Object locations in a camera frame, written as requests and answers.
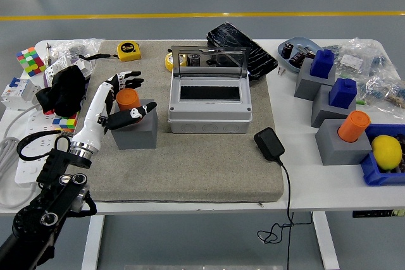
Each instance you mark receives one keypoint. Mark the grey-brown mat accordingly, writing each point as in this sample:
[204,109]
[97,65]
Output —
[190,169]

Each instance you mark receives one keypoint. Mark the clear bag of parts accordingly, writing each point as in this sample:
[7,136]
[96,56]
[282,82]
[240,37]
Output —
[85,45]

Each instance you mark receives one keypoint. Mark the black power adapter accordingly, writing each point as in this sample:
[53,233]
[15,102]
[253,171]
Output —
[269,143]

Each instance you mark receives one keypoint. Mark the yellow square tape measure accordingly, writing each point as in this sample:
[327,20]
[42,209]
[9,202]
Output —
[128,52]

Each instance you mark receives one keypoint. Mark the yellow round tape measure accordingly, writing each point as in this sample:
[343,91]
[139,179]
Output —
[168,61]

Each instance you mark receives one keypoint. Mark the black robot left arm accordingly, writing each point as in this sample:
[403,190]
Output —
[57,162]

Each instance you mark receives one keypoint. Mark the grey electrical box clear lid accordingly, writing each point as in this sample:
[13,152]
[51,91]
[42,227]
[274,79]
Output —
[209,118]

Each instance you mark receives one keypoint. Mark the white switch module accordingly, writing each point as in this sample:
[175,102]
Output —
[83,66]

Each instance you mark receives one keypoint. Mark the thin metal screwdriver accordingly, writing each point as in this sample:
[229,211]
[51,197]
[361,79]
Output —
[48,53]

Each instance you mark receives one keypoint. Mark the black cloth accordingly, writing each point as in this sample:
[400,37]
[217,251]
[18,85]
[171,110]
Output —
[63,89]

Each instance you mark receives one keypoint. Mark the black table control panel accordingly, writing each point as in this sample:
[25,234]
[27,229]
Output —
[376,213]

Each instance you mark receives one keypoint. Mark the yellow lemon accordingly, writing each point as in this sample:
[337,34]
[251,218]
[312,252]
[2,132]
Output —
[386,151]

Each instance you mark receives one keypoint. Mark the black capacitor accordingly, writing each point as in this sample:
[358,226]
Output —
[287,50]
[193,60]
[296,58]

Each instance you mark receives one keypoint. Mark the blue plastic block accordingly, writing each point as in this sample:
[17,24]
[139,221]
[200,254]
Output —
[341,93]
[322,64]

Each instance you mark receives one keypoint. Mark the blue plastic bin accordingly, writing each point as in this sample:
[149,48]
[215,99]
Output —
[373,172]

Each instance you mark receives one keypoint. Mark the black cracked glossy case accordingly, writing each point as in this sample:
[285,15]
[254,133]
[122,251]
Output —
[240,42]

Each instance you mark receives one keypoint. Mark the dark grapes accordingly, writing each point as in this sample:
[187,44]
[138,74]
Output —
[402,140]

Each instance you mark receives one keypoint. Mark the blue-grey oval dish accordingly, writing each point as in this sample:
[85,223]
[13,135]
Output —
[302,42]

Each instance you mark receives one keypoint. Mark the clear bag of components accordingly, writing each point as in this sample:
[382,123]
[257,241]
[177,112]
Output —
[379,89]
[354,58]

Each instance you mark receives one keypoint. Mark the grey block with round hole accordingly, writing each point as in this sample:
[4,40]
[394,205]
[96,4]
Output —
[139,137]

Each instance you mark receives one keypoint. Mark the small green piece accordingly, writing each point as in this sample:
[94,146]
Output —
[360,102]

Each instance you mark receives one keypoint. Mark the white labelled package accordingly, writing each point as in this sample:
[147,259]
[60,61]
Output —
[57,66]

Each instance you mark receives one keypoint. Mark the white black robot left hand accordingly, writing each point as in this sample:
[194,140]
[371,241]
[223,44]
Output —
[91,121]

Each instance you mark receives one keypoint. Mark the white circuit breaker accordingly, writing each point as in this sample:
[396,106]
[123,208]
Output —
[16,93]

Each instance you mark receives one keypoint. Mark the white table leg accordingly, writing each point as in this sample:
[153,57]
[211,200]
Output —
[91,241]
[327,244]

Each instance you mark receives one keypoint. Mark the colourful puzzle cube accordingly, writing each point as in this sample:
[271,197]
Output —
[30,61]
[64,123]

